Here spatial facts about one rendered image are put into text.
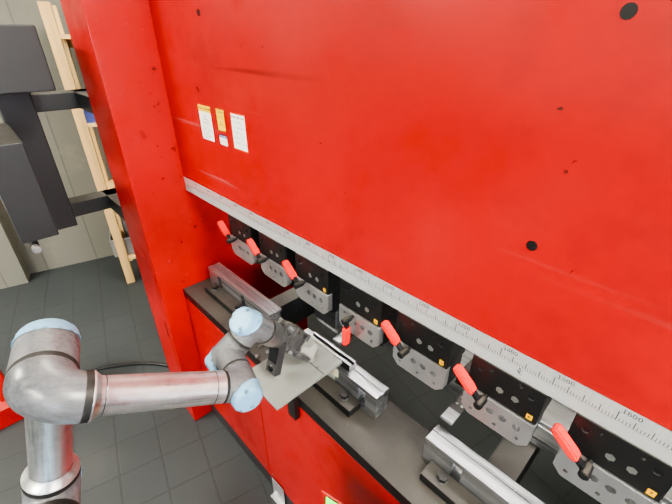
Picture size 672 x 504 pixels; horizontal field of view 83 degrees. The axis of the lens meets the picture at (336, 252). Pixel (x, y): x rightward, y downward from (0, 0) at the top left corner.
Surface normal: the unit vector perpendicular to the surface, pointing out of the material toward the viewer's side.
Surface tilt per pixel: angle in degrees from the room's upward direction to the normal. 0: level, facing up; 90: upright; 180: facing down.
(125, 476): 0
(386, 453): 0
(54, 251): 90
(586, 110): 90
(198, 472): 0
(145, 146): 90
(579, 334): 90
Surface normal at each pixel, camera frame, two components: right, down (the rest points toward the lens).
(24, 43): 0.67, 0.37
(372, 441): 0.00, -0.87
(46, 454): 0.39, 0.43
